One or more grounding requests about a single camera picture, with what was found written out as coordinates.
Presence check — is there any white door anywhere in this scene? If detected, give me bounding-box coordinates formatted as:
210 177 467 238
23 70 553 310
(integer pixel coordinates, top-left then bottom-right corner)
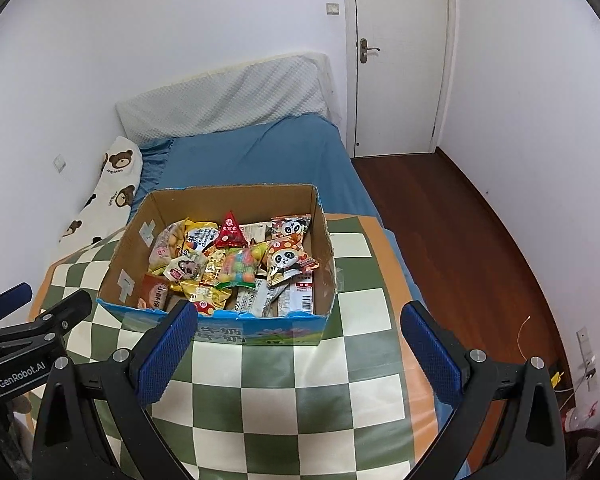
342 0 456 158

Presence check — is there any white barcode snack packet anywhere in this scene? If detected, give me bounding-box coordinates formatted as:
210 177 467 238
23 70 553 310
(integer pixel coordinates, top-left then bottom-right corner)
277 272 316 317

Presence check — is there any green white checkered blanket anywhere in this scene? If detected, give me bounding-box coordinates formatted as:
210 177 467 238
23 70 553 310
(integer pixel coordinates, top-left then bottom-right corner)
27 212 461 480

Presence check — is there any white plastic object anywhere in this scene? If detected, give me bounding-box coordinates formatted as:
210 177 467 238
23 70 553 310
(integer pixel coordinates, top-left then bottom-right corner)
565 405 596 431

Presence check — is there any white wall outlet panel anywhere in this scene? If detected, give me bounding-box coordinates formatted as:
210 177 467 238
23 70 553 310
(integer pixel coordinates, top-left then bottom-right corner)
576 327 598 391

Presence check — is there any golden red label snack packet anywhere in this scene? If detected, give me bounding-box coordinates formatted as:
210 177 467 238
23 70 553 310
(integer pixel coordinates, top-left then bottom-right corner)
180 280 236 316

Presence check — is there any bear print pillow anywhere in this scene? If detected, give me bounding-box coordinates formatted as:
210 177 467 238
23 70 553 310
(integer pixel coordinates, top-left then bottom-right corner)
59 136 143 245

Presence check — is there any panda print snack packet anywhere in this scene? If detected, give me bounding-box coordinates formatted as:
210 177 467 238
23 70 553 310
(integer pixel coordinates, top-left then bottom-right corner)
270 215 312 241
265 235 318 288

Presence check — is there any small gold snack packet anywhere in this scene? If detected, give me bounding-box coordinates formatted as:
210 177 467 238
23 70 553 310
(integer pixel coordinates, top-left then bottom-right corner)
202 255 226 286

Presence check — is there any printed cardboard box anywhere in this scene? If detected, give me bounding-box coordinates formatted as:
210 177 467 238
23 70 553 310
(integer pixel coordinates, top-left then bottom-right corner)
96 183 337 348

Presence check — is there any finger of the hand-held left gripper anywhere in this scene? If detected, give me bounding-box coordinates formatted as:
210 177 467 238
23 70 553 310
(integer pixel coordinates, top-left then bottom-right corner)
0 282 33 331
0 289 93 356

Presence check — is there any brown orange snack packet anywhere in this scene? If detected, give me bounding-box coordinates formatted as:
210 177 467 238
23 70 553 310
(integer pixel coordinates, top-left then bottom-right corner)
137 272 181 311

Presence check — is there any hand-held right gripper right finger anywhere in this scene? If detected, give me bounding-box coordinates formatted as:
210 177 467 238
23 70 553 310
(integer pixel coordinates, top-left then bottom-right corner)
400 301 566 480

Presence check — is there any grey white snack packet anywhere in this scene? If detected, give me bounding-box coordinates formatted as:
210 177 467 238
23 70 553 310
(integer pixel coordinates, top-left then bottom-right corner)
232 280 281 318

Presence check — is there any colourful candy packet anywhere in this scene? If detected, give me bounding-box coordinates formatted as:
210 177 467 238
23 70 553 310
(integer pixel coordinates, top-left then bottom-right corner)
215 242 268 291

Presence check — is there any puffed snack packet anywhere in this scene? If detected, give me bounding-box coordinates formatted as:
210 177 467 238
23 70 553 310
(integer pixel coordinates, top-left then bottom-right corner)
149 222 187 272

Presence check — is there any yellow crinkled snack packet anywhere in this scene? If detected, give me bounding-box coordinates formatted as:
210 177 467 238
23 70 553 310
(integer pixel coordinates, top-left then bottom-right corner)
182 217 222 257

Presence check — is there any red triangular snack packet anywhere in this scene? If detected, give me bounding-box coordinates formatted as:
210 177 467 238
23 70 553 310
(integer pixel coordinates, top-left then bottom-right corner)
215 210 247 250

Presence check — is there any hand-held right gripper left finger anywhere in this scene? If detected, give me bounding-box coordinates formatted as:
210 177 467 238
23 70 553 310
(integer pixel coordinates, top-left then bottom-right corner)
32 300 199 480

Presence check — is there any white printed snack packet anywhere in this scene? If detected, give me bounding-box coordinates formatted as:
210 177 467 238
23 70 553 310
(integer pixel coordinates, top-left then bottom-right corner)
242 222 273 243

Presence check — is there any white portrait snack packet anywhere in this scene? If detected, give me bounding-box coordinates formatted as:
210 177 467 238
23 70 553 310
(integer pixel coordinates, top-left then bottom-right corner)
162 252 211 283

